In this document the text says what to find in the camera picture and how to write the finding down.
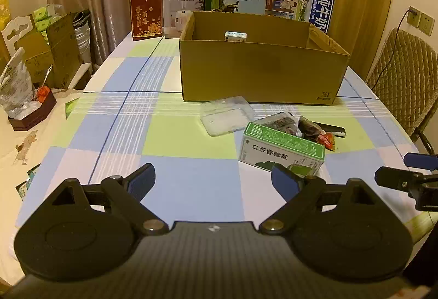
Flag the clear plastic case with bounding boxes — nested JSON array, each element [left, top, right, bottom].
[[200, 96, 255, 136]]

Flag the white appliance box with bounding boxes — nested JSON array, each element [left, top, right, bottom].
[[163, 0, 204, 38]]

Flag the red gift box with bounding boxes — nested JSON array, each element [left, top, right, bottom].
[[130, 0, 163, 41]]

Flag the large cardboard box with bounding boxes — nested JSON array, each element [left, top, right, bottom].
[[179, 11, 350, 105]]

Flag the blue milk carton box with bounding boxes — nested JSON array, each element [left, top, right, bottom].
[[265, 0, 335, 33]]

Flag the clear packet dark contents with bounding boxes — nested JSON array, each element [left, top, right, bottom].
[[255, 112, 302, 138]]

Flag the dark wooden tray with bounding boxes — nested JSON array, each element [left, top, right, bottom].
[[8, 90, 56, 131]]

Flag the quilted brown chair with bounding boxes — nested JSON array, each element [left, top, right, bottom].
[[367, 28, 437, 154]]

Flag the brown cardboard box stack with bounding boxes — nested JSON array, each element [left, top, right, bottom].
[[1, 14, 82, 89]]

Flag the yellow plastic bag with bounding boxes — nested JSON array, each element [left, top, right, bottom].
[[0, 0, 11, 30]]

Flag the dark brown snack packet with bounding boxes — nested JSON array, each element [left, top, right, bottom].
[[298, 116, 325, 143]]

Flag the wall power socket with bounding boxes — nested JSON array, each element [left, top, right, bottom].
[[407, 7, 422, 28]]

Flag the checkered tablecloth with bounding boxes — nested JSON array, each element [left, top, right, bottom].
[[0, 32, 434, 286]]

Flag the white plastic bag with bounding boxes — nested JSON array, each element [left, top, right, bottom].
[[1, 47, 39, 119]]

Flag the black power cable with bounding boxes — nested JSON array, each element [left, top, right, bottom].
[[370, 9, 417, 88]]

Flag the orange handled tool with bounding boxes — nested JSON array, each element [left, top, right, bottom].
[[36, 65, 53, 104]]

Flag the green white medicine box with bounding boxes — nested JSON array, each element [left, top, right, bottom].
[[239, 122, 325, 177]]

